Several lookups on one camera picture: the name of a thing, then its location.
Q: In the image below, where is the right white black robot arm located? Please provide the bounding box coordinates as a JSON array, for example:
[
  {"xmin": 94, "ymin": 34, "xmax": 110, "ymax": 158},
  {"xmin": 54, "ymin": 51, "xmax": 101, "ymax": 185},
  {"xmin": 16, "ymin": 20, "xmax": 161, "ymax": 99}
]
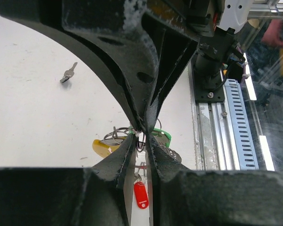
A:
[{"xmin": 0, "ymin": 0, "xmax": 252, "ymax": 133}]

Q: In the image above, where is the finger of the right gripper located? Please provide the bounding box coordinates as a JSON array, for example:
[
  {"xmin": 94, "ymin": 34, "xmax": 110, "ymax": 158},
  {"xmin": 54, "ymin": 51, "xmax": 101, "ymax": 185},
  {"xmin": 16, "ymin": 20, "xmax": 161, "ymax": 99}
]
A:
[
  {"xmin": 0, "ymin": 0, "xmax": 158, "ymax": 131},
  {"xmin": 145, "ymin": 25, "xmax": 199, "ymax": 134}
]

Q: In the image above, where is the white slotted cable duct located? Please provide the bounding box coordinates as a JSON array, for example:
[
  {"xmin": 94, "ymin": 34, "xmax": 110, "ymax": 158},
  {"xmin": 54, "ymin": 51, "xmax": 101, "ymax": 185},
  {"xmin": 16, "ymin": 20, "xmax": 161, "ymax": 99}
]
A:
[{"xmin": 225, "ymin": 79, "xmax": 259, "ymax": 170}]

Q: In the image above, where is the black tag key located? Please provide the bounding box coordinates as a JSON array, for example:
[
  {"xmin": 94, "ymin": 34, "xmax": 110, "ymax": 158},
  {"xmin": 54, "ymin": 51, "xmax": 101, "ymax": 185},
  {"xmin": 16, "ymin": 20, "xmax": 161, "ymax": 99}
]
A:
[{"xmin": 60, "ymin": 62, "xmax": 78, "ymax": 83}]

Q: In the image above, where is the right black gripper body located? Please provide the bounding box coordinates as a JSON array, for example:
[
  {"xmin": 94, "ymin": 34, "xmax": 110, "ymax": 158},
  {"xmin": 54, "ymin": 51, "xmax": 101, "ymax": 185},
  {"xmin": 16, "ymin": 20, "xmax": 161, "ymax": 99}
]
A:
[{"xmin": 141, "ymin": 0, "xmax": 217, "ymax": 45}]

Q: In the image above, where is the red tag key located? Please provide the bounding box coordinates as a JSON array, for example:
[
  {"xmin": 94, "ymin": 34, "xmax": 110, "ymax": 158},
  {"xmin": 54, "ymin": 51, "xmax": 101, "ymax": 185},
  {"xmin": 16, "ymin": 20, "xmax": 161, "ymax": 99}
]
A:
[{"xmin": 133, "ymin": 173, "xmax": 149, "ymax": 210}]

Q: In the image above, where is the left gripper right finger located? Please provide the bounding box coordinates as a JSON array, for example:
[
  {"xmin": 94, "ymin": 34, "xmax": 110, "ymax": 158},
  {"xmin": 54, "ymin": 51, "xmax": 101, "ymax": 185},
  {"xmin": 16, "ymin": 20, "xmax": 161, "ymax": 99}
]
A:
[{"xmin": 146, "ymin": 137, "xmax": 283, "ymax": 226}]

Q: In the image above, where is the aluminium mounting rail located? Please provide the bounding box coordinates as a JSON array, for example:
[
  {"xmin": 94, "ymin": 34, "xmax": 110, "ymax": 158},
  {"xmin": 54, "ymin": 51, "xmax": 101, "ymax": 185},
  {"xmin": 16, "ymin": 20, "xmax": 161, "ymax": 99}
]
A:
[{"xmin": 188, "ymin": 62, "xmax": 241, "ymax": 170}]

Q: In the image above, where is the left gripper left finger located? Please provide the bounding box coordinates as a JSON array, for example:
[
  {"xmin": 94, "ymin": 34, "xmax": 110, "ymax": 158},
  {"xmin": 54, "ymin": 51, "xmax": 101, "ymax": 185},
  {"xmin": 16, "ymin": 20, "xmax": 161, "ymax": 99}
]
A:
[{"xmin": 0, "ymin": 134, "xmax": 135, "ymax": 226}]

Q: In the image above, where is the metal keyring with yellow handle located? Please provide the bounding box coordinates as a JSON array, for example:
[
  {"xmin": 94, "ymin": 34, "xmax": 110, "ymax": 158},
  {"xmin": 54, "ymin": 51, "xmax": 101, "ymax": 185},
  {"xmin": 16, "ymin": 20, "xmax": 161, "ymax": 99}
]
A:
[{"xmin": 92, "ymin": 117, "xmax": 183, "ymax": 170}]

